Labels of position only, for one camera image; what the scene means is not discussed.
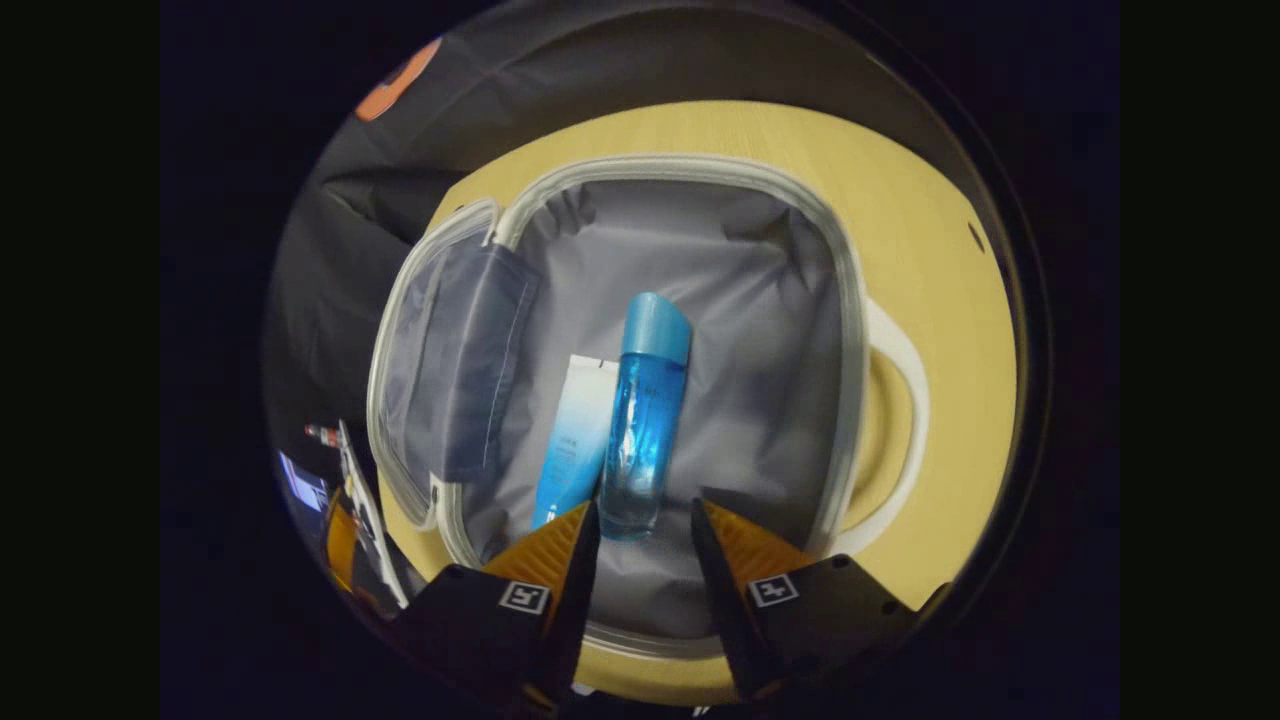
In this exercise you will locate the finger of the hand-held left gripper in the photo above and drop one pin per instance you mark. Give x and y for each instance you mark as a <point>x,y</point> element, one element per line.
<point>342,545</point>

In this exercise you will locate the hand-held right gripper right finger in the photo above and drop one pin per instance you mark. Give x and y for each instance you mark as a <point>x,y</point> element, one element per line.
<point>722,600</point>

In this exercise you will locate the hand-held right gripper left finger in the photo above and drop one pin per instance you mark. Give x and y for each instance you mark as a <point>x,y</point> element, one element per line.
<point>578,590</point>

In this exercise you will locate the white and blue cream tube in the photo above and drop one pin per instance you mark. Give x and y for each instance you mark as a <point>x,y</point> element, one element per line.
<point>575,440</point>

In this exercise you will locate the blue skin toner bottle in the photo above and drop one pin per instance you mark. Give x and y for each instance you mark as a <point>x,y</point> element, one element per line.
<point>640,420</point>

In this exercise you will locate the white suitcase with grey lining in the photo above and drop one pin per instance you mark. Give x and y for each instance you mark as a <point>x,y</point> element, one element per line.
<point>750,300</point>

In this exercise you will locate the lit display screen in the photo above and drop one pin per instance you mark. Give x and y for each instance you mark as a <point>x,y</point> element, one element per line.
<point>302,485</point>

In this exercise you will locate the black backdrop cloth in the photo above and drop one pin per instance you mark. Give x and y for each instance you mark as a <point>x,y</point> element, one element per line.
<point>330,300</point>

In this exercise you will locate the black table grommet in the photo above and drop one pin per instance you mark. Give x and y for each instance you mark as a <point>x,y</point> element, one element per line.
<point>975,237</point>

